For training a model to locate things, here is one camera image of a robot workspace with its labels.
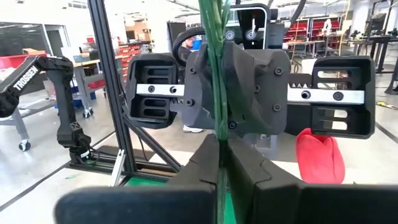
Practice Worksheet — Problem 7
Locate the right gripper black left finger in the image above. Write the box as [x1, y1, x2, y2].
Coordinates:
[53, 133, 223, 224]

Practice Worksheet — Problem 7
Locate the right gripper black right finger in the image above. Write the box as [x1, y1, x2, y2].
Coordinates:
[226, 136, 398, 224]

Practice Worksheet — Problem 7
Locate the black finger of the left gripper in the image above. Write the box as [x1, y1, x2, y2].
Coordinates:
[287, 55, 377, 140]
[126, 52, 180, 130]

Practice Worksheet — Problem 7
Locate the red tulip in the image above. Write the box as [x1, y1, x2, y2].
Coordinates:
[295, 127, 346, 185]

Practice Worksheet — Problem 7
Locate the grey wheeled workbench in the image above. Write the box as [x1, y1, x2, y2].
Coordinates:
[73, 54, 125, 121]

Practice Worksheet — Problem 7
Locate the red bin shelf rack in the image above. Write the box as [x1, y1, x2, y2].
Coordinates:
[310, 16, 343, 42]
[283, 17, 312, 43]

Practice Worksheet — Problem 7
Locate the silver aluminium bracket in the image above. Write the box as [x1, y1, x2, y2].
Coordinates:
[110, 148, 127, 187]

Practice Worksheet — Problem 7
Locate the black corrugated cable conduit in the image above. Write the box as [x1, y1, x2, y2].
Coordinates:
[172, 26, 208, 68]

